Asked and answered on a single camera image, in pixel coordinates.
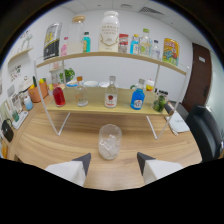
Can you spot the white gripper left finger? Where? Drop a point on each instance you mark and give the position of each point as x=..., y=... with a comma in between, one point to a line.
x=70, y=170

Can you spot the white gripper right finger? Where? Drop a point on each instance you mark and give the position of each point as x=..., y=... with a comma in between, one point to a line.
x=158, y=168

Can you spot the white lidded yellow cup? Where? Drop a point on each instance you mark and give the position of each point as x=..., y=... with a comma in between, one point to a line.
x=150, y=85

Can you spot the clear glass with ice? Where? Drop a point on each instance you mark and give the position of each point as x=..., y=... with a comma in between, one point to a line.
x=109, y=143

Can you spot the white folded cloth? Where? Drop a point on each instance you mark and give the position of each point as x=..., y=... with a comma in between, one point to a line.
x=178, y=123

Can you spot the black armchair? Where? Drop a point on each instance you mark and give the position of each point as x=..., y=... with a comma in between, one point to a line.
x=205, y=131

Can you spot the lime jar with cork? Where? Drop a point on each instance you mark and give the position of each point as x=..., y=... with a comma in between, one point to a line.
x=159, y=102

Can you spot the two-tier wooden shelf rack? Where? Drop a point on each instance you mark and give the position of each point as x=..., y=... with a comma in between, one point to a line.
x=96, y=107

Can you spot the white tray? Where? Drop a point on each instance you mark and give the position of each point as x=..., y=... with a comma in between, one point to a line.
x=20, y=120

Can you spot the blue liquor bottle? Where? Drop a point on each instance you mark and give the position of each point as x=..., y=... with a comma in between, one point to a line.
x=137, y=99

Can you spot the black kettle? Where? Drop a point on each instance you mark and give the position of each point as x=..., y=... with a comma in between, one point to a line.
x=7, y=130

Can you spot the orange pot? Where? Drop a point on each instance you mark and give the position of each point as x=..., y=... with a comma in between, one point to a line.
x=37, y=93

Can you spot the clear bottle red label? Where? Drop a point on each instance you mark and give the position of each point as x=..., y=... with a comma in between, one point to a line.
x=111, y=96

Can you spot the white and green mug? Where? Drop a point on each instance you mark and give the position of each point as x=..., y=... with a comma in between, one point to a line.
x=132, y=86

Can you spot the blue patterned bowl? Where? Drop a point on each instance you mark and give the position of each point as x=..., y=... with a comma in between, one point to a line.
x=71, y=84

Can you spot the white bowl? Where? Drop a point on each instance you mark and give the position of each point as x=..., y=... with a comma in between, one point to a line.
x=102, y=84
x=90, y=83

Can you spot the green plant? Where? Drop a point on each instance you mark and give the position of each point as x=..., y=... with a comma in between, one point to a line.
x=68, y=74

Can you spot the white countertop appliance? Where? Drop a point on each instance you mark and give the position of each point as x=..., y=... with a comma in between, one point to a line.
x=25, y=84

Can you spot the brown door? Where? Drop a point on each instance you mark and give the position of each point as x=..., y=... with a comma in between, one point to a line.
x=199, y=78

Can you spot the white door sign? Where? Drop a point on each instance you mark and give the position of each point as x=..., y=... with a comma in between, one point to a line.
x=201, y=59

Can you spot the small pink bottle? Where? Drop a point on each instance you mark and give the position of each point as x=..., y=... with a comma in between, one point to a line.
x=64, y=48

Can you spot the blue bottle yellow cap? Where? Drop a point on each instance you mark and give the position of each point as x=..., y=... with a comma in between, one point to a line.
x=134, y=46

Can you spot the small teal bottle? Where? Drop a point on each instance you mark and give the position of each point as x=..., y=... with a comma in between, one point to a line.
x=86, y=43

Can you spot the black and yellow can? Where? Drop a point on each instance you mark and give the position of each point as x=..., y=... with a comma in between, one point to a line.
x=52, y=41

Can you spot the tall clear bottle wooden cap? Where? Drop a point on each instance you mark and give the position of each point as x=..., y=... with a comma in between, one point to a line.
x=76, y=36

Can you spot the white vase figurine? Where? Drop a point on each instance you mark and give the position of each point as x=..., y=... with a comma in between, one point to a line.
x=26, y=40

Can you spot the white milk bottle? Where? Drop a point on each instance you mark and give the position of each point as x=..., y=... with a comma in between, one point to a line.
x=108, y=33

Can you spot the ceiling air vent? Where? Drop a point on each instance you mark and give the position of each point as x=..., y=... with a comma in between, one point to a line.
x=150, y=10

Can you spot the ceiling light panel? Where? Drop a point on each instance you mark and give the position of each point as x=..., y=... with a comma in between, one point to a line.
x=126, y=5

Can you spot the wooden wall shelf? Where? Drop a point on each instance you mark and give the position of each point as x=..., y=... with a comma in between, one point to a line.
x=20, y=54

